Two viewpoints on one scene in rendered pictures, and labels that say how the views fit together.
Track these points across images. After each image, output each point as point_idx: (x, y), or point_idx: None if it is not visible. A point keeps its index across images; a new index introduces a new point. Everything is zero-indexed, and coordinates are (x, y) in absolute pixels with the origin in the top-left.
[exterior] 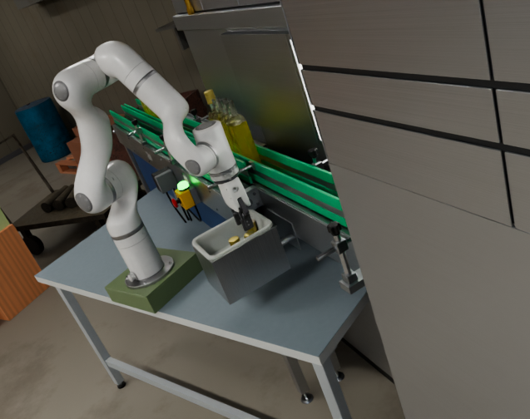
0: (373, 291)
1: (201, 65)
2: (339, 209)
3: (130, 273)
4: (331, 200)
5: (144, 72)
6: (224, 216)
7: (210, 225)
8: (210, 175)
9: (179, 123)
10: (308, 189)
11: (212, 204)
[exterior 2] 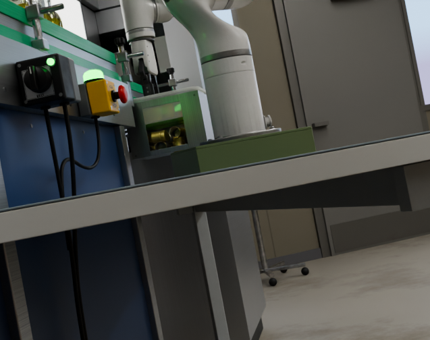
0: (201, 76)
1: None
2: (133, 88)
3: (264, 117)
4: (130, 83)
5: None
6: (120, 121)
7: (78, 194)
8: (153, 31)
9: None
10: (121, 79)
11: None
